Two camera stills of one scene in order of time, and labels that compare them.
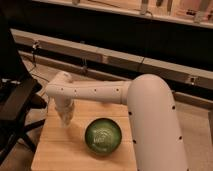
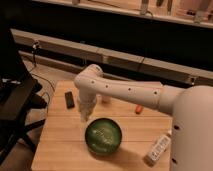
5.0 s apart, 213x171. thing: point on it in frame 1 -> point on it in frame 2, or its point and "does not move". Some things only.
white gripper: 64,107 -> 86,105
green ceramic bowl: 103,136 does not move
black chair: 19,93 does not move
